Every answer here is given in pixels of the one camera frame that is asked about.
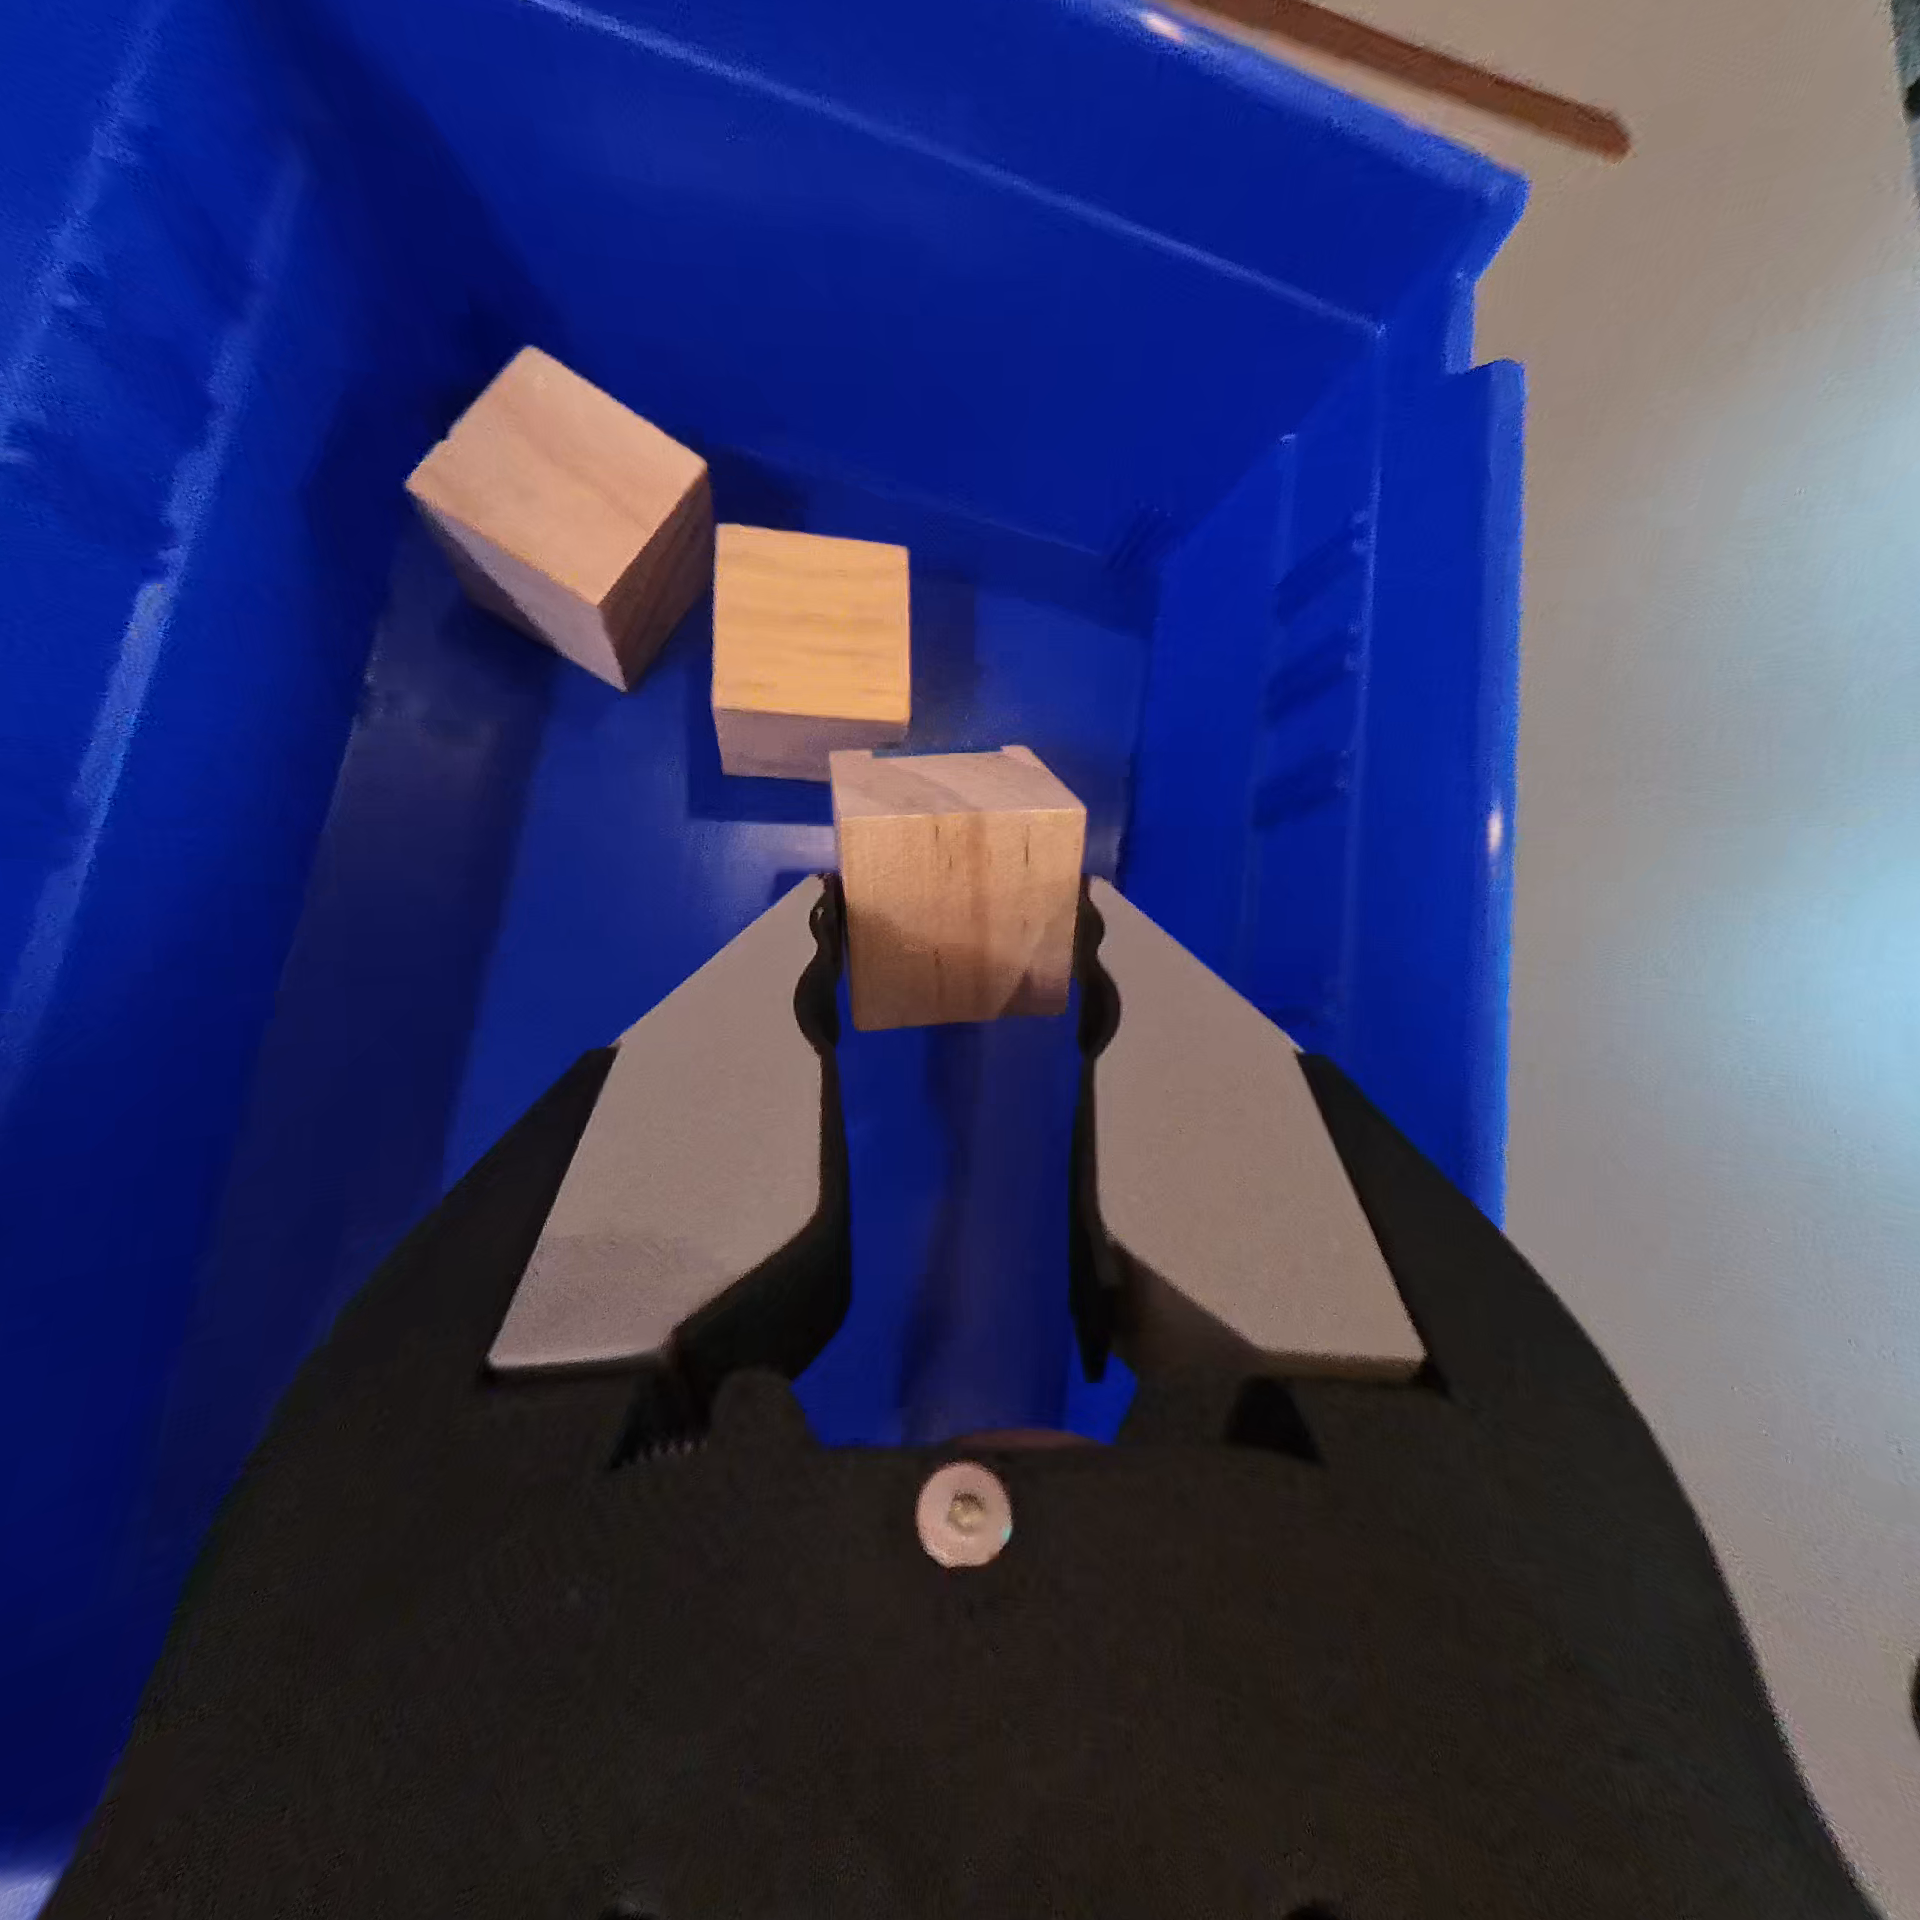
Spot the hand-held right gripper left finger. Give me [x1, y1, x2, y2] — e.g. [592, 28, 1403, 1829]
[486, 873, 857, 1378]

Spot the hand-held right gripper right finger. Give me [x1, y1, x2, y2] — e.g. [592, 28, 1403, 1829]
[1067, 878, 1427, 1384]

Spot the blue striped wooden cube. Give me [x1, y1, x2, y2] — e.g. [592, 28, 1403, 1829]
[712, 522, 916, 781]
[405, 346, 714, 691]
[828, 744, 1086, 1033]

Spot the blue plastic bin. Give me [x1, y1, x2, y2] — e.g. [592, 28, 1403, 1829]
[0, 0, 1533, 1920]

